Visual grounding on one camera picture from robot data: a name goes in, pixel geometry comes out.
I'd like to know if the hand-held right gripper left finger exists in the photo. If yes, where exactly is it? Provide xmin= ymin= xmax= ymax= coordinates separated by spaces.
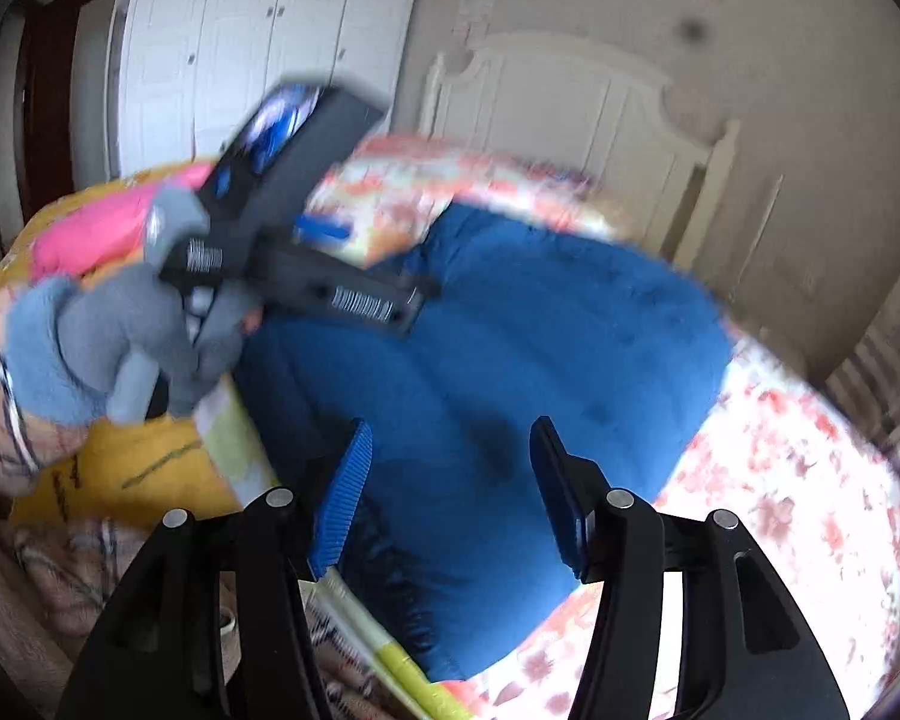
xmin=55 ymin=418 xmax=374 ymax=720

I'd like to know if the white wooden headboard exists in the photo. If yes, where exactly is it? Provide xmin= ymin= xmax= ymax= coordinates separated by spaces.
xmin=420 ymin=34 xmax=743 ymax=275

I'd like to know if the person's left hand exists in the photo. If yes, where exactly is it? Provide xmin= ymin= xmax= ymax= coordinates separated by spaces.
xmin=4 ymin=184 xmax=265 ymax=425

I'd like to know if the dark wooden door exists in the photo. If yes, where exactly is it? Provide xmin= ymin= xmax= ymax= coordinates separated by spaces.
xmin=0 ymin=0 xmax=107 ymax=245

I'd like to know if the white wardrobe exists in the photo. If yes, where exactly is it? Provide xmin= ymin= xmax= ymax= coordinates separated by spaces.
xmin=105 ymin=0 xmax=432 ymax=181

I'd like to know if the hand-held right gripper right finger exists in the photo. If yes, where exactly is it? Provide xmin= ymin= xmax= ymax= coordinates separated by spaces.
xmin=529 ymin=415 xmax=850 ymax=720

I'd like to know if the striped boat print curtain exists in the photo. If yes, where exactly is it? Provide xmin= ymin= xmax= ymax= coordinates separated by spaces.
xmin=825 ymin=262 xmax=900 ymax=455

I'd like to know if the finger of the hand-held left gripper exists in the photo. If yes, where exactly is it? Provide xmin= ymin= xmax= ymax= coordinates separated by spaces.
xmin=157 ymin=236 xmax=230 ymax=292
xmin=251 ymin=214 xmax=442 ymax=341

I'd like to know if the pink cloth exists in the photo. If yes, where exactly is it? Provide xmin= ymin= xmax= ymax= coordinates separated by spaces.
xmin=31 ymin=163 xmax=212 ymax=280

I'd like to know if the paper wall notice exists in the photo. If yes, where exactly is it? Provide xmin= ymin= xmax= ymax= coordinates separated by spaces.
xmin=454 ymin=0 xmax=497 ymax=40

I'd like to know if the blue padded jacket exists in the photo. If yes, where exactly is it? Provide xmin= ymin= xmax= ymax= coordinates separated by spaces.
xmin=229 ymin=202 xmax=737 ymax=683

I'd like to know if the floral quilt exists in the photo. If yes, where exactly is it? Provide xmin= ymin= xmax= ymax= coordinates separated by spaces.
xmin=304 ymin=136 xmax=631 ymax=267

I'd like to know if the pink floral bed sheet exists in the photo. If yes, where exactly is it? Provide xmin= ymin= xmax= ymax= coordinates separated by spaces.
xmin=465 ymin=330 xmax=900 ymax=720

